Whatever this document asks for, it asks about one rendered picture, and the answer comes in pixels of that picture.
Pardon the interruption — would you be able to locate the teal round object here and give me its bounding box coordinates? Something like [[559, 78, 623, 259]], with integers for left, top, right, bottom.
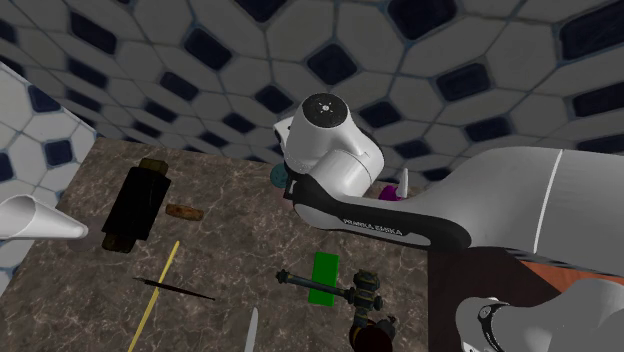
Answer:
[[270, 162, 292, 190]]

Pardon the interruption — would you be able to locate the purple object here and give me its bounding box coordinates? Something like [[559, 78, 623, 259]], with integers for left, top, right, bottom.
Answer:
[[378, 184, 404, 203]]

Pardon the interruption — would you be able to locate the small white pointed object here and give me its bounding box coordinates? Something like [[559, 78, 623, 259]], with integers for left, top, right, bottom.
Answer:
[[396, 167, 410, 199]]

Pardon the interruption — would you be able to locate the green flat block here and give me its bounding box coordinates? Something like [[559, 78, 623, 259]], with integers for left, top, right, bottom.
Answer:
[[307, 251, 340, 308]]

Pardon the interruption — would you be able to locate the dark metal hammer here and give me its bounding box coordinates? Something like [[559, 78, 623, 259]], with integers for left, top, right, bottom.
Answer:
[[275, 268, 385, 314]]

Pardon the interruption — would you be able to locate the small brown oblong piece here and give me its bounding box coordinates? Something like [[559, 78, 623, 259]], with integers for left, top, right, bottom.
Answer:
[[165, 203, 205, 222]]

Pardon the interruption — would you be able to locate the white knife blade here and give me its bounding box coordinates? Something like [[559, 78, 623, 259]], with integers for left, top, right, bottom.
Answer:
[[243, 306, 260, 352]]

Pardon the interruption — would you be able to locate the dark brown round figure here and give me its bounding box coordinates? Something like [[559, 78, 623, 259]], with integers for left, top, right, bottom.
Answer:
[[347, 311, 398, 352]]

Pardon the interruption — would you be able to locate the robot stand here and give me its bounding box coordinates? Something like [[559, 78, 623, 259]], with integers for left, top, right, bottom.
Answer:
[[427, 245, 624, 352]]

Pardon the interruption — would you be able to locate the black block with olive ends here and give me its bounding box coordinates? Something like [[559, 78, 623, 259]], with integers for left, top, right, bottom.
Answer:
[[100, 157, 172, 254]]

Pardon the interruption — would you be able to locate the thin black stick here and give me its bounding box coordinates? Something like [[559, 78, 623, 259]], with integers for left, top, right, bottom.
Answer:
[[131, 276, 217, 302]]

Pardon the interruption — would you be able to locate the thin yellow stick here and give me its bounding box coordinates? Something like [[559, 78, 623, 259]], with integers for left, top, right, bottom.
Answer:
[[127, 240, 181, 352]]

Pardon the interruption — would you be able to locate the white cone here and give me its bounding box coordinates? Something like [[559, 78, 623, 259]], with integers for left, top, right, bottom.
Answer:
[[0, 194, 89, 241]]

